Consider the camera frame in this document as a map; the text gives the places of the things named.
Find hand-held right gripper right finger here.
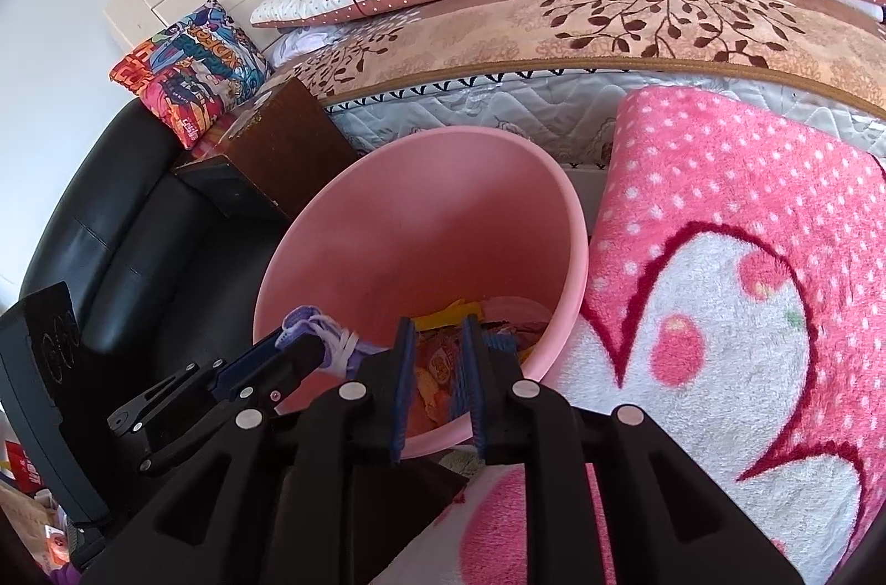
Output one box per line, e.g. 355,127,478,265
460,314,807,585

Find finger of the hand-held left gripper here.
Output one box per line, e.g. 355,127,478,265
107,341,289,435
137,336,328,477

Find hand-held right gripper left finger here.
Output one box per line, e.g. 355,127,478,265
79,317,420,585

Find purple face mask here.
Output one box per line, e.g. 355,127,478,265
275,306,378,382

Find clear wrapper with red label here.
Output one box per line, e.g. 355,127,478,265
414,329,472,428

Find pink plastic bin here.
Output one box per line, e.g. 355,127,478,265
253,126,589,459

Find black leather chair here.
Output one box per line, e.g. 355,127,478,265
19,101,292,379

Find brown wooden cabinet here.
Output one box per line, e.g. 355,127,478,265
173,76,357,222

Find white quilted mattress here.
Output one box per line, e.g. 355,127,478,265
266,28,886,167

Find colourful printed cushion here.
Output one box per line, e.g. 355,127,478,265
109,0,272,150

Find pink dotted fleece blanket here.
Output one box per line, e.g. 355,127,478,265
443,88,886,585

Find beige floral blanket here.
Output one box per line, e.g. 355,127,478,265
277,0,886,116

